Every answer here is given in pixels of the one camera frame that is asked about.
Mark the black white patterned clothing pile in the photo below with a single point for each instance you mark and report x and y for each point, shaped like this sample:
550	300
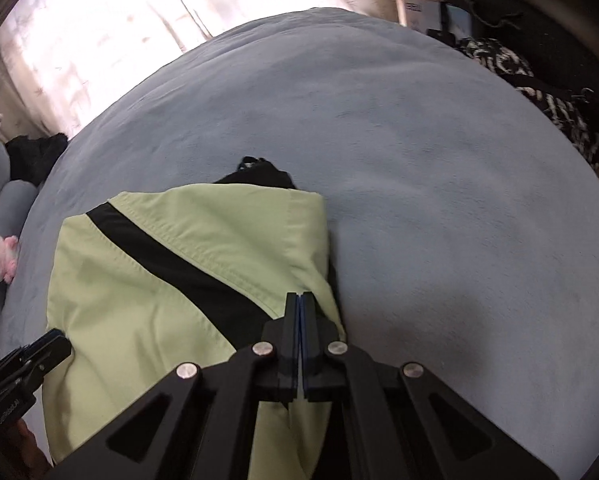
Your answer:
544	25

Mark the white cardboard box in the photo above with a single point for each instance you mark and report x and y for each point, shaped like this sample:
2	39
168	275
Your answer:
424	15

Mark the black and white patterned cloth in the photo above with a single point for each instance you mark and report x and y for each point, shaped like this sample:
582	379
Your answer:
544	90

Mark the blue-grey bed blanket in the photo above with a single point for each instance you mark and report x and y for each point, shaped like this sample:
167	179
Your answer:
429	200

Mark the small blue-grey pillow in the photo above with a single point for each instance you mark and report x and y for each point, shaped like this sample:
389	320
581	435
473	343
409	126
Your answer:
12	210

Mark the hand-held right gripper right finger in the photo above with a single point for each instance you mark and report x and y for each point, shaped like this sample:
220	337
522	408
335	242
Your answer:
317	340

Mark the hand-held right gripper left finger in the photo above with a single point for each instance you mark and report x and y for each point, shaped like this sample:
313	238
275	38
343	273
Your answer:
279	340

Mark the white patterned curtain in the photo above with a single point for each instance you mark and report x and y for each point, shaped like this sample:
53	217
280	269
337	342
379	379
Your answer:
104	25

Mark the green and black hooded jacket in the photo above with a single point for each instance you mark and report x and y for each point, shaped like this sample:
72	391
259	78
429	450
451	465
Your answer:
144	280

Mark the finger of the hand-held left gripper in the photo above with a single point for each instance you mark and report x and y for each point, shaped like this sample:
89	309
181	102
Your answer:
49	347

